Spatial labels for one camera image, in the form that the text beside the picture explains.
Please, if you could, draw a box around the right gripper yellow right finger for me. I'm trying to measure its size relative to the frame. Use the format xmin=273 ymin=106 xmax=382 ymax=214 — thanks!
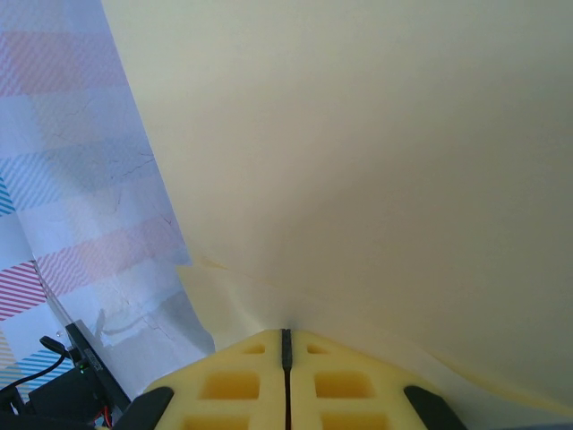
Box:
xmin=286 ymin=329 xmax=466 ymax=430

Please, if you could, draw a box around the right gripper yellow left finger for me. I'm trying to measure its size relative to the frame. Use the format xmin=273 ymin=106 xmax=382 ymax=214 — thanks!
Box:
xmin=129 ymin=329 xmax=287 ymax=430

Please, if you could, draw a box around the yellow square paper sheet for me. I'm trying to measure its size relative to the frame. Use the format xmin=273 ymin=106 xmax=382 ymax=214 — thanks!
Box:
xmin=100 ymin=0 xmax=573 ymax=413

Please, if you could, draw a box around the thin black base wire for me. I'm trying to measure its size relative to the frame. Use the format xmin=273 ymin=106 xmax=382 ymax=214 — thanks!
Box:
xmin=38 ymin=335 xmax=77 ymax=395

